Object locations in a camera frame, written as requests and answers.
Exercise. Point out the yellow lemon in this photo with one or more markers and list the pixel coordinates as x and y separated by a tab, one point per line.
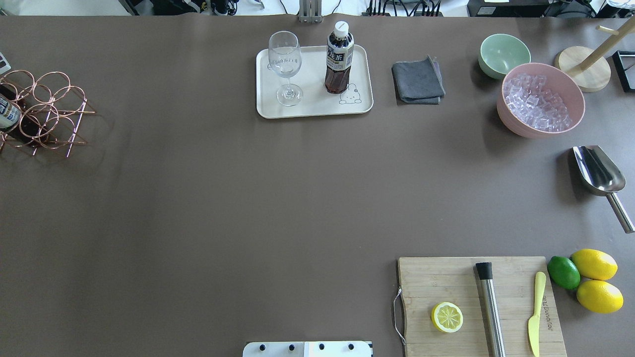
594	264
599	296

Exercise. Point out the green lime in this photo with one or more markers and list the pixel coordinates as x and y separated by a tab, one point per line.
564	272

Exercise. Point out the half lemon slice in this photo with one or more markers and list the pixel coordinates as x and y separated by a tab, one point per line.
447	317

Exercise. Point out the bamboo cutting board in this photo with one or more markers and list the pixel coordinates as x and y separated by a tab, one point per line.
427	281

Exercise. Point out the clear ice cubes pile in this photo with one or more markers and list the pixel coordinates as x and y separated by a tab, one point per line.
541	108

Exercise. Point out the steel muddler black tip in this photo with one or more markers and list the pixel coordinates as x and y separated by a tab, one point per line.
486	279

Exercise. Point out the steel ice scoop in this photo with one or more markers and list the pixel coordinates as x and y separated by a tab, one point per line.
603	178

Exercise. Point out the cream rabbit tray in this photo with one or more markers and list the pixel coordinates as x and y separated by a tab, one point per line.
356	99

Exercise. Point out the pink bowl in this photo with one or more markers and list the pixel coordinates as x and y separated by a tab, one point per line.
557	81

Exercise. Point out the wooden cup tree stand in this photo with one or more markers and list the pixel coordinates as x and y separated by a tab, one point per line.
588	67

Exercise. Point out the green ceramic bowl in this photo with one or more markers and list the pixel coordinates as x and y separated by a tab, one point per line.
500	53

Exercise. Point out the grey folded cloth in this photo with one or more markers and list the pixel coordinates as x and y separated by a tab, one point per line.
419	82

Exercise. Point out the yellow plastic knife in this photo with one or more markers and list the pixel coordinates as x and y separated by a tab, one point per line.
533	325

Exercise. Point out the clear wine glass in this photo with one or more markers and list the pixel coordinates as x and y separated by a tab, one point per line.
284	58

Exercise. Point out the copper wire bottle basket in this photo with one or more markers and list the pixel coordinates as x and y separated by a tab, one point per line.
53	108

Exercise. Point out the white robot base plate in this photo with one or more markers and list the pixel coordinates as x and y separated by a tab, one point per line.
309	349

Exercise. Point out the tea bottle white cap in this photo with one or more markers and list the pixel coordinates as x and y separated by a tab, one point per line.
340	49
10	114

